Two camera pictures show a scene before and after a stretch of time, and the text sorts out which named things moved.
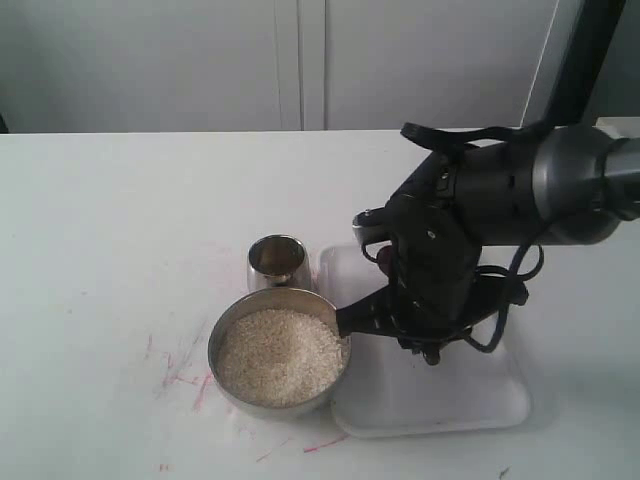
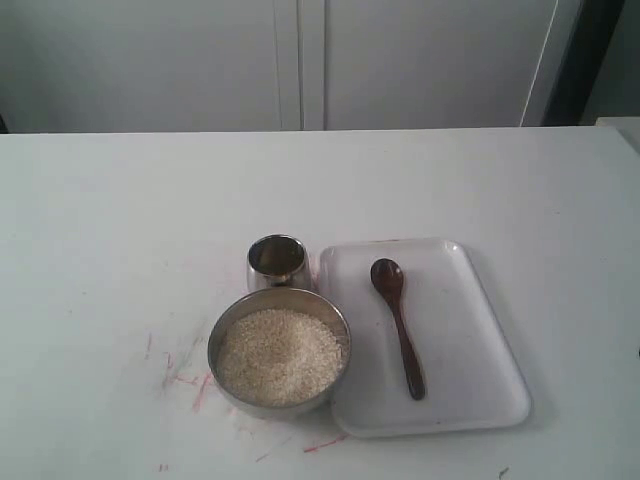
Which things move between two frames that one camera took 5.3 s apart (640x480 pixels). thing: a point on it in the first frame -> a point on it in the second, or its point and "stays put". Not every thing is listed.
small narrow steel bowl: x=278 y=261 stays put
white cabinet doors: x=72 y=66 stays put
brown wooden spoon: x=385 y=260 -> x=388 y=277
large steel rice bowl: x=279 y=350 stays put
